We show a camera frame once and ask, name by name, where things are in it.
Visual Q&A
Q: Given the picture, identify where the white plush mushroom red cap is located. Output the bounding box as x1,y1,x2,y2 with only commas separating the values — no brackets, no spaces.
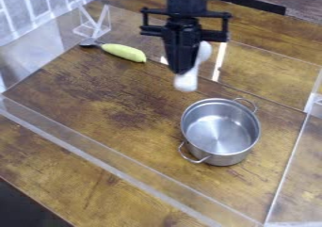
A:
174,41,213,92

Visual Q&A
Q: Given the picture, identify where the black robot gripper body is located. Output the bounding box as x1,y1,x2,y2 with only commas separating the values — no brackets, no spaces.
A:
140,0,232,42

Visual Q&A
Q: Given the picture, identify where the black strip on table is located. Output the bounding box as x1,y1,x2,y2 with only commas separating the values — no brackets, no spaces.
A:
220,0,288,15

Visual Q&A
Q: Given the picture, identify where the clear acrylic triangle stand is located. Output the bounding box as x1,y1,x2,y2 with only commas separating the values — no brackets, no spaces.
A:
74,5,113,39

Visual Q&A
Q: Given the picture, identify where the clear acrylic enclosure wall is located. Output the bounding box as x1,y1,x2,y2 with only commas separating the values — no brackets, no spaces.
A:
0,0,322,227

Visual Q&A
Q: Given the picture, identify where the yellow handled spoon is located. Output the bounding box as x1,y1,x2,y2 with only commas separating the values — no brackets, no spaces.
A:
79,38,148,63

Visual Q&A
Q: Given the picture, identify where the silver metal pot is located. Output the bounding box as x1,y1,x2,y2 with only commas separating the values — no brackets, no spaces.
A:
178,98,261,167

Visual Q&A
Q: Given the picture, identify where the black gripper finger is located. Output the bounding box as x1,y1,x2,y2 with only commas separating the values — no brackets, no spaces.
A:
162,27,184,74
181,29,201,74

